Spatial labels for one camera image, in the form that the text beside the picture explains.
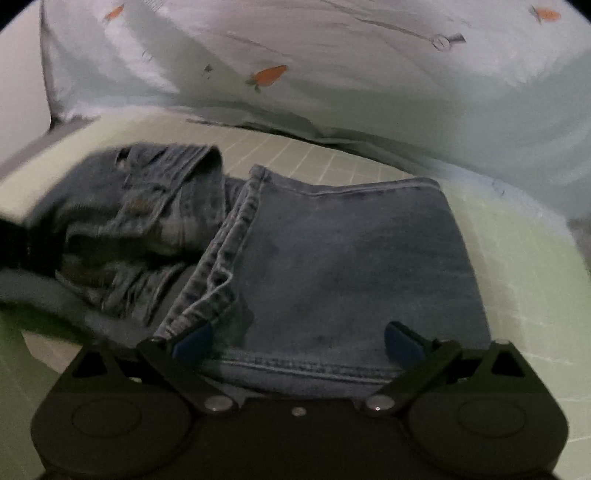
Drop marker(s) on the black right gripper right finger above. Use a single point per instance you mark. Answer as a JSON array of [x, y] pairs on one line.
[[423, 362]]

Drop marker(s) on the blue denim jeans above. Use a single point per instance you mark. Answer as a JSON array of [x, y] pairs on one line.
[[298, 281]]

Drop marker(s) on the light carrot print sheet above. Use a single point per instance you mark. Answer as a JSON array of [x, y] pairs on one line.
[[499, 88]]

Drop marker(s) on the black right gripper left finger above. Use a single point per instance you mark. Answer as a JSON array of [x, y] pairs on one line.
[[178, 360]]

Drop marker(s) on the green grid cutting mat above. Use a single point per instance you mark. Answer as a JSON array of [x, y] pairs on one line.
[[534, 282]]

